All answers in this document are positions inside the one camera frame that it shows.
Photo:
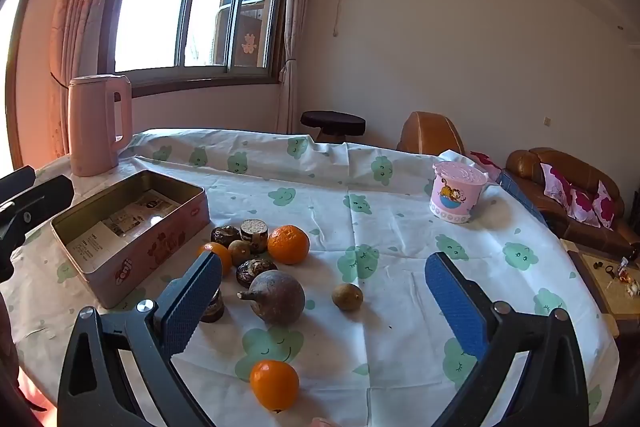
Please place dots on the dark round stool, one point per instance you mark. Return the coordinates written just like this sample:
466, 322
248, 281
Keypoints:
332, 122

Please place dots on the brown leather armchair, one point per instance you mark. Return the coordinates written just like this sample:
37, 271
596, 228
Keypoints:
430, 132

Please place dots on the large brown-purple round fruit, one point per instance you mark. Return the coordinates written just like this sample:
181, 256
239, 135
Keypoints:
277, 297

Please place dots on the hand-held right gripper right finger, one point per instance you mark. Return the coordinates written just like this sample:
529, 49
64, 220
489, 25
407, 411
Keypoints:
450, 292

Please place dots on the wide pink curtain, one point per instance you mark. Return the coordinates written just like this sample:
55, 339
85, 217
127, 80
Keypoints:
85, 7

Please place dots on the orange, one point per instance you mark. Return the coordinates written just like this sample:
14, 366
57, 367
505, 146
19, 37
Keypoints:
274, 384
216, 254
288, 245

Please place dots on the pink electric kettle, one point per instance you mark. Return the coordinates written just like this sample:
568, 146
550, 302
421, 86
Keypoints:
95, 132

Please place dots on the white tablecloth with green clouds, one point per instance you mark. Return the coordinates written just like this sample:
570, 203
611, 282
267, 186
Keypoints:
390, 227

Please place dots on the pink cartoon cup with lid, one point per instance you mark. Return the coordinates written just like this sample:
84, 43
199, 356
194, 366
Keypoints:
455, 194

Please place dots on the narrow pink curtain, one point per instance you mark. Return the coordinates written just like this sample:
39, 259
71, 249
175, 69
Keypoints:
295, 32

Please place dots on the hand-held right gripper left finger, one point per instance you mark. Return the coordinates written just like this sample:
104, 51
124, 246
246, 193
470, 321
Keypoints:
200, 292

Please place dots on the pink metal tin box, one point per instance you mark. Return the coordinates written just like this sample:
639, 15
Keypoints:
150, 252

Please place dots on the wooden framed balcony door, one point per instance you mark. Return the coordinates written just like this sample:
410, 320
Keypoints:
10, 57

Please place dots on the dark blue cloth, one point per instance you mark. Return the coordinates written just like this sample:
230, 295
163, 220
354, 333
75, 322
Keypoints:
522, 197

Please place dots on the printed paper leaflet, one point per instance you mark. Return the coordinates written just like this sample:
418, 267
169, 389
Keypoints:
125, 219

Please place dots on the wooden coffee table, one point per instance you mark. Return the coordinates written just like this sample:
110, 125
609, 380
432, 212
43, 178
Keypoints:
595, 292

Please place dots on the dark wrapped round pastry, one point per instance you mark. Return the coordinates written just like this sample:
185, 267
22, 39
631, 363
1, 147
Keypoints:
225, 235

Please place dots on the dark wrapped cake with label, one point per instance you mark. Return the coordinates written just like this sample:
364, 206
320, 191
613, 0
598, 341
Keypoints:
255, 233

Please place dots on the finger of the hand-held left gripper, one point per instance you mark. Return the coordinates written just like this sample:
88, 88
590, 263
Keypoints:
47, 197
17, 182

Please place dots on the bunch of keys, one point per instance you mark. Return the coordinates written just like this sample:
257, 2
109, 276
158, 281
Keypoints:
607, 269

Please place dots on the brown leather sofa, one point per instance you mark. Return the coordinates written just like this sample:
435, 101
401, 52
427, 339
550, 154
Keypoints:
530, 167

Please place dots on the dark wrapped round cake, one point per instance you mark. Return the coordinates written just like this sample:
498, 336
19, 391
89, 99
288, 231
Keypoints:
256, 272

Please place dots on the sliding glass window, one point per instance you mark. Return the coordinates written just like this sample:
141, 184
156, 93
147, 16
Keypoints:
150, 7

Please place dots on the small green-brown round fruit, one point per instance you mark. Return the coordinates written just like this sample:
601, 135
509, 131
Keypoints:
239, 252
347, 297

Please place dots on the white air conditioner pipe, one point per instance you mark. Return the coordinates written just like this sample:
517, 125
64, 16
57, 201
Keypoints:
339, 7

